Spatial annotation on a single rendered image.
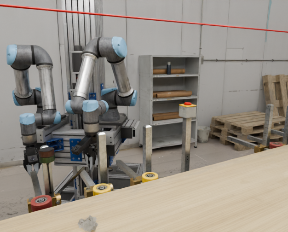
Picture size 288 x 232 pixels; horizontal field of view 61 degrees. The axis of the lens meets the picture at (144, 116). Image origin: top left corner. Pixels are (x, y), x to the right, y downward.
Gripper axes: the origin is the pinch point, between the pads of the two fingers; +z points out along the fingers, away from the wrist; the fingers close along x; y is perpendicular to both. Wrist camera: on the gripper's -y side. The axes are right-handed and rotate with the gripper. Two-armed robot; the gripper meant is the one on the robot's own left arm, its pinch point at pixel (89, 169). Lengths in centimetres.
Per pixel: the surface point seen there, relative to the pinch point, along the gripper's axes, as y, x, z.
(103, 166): 0.4, -10.6, -4.5
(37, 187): -21.7, 12.8, 5.8
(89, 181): 0.1, 0.9, 7.1
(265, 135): 117, -51, -1
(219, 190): 27, -57, 2
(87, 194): -8.0, -8.3, 7.5
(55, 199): -21.5, -3.4, 5.7
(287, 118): 140, -60, -11
